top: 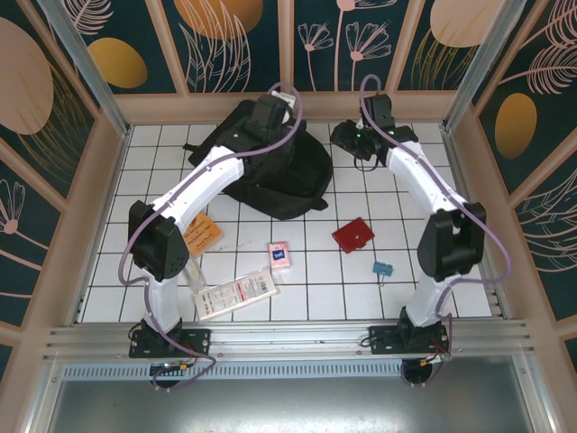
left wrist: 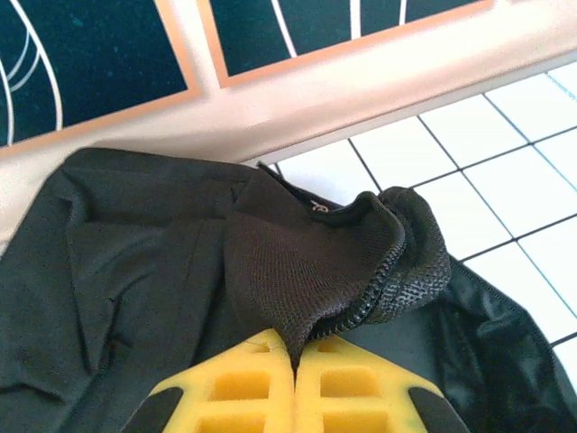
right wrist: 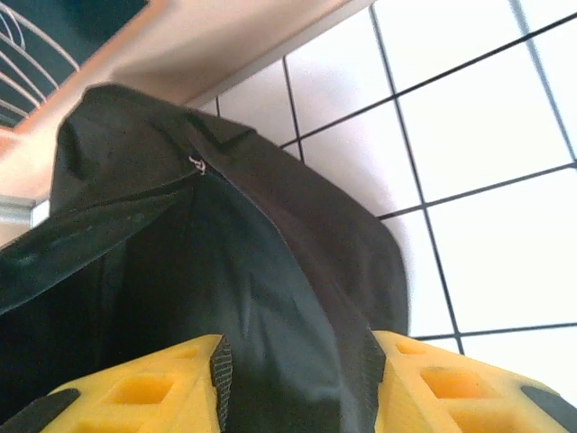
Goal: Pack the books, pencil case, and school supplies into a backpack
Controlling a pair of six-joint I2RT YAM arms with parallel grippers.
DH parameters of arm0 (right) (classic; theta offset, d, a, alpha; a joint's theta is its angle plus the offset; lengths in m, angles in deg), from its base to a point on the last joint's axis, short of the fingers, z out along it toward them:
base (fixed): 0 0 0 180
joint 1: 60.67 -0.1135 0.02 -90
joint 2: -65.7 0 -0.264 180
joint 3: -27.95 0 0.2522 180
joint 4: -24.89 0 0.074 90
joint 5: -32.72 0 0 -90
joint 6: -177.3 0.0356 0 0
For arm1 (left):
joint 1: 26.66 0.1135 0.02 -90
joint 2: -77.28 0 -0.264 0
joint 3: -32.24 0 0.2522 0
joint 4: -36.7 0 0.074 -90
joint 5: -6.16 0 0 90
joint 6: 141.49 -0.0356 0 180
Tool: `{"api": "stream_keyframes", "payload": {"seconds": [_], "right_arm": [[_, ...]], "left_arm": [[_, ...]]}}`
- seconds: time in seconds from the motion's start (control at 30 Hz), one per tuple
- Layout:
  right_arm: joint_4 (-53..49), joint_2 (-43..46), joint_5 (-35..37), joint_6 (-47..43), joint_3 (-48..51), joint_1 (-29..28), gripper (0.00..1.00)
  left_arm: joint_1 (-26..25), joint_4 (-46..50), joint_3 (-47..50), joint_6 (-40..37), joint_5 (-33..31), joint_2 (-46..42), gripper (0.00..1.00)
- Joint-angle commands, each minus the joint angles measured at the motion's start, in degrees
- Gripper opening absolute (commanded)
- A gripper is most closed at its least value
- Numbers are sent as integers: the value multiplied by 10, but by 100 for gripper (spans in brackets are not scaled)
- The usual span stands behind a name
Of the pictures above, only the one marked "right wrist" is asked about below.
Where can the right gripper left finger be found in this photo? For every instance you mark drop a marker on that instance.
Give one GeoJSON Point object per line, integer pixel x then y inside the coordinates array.
{"type": "Point", "coordinates": [135, 397]}

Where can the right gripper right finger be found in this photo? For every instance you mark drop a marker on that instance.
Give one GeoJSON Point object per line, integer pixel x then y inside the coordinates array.
{"type": "Point", "coordinates": [451, 392]}

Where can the black backpack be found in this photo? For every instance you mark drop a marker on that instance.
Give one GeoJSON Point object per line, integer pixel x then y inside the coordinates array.
{"type": "Point", "coordinates": [225, 248]}

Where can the metal zipper pull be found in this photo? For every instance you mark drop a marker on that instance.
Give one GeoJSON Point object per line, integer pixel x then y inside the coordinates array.
{"type": "Point", "coordinates": [198, 166]}

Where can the aluminium corner post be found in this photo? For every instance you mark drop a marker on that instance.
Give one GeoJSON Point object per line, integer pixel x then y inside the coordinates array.
{"type": "Point", "coordinates": [15, 209]}

